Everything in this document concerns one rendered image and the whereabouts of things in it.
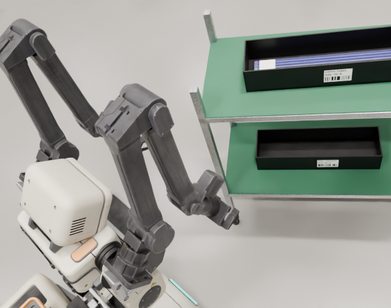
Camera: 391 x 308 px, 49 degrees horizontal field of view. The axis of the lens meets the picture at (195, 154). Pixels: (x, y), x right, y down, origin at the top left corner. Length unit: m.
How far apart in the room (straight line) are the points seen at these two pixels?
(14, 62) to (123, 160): 0.41
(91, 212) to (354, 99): 1.01
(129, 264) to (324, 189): 1.24
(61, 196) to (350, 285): 1.61
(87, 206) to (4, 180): 2.18
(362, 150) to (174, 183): 1.37
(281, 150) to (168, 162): 1.32
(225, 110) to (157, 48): 1.92
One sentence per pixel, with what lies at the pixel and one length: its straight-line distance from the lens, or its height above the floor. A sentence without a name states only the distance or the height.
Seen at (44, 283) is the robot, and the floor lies 0.81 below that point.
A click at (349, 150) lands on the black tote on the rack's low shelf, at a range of 2.24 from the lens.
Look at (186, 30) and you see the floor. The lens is 3.59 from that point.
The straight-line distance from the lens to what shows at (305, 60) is 1.73.
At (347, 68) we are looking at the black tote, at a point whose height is 1.04.
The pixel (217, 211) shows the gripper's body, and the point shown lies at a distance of 1.28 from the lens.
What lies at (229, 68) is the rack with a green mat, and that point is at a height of 0.95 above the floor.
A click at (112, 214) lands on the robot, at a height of 1.04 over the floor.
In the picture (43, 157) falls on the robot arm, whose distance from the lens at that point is 1.38.
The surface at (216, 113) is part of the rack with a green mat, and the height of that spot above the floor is 0.95.
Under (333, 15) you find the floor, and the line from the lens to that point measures 3.50.
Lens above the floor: 2.21
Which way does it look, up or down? 53 degrees down
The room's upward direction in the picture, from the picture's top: 21 degrees counter-clockwise
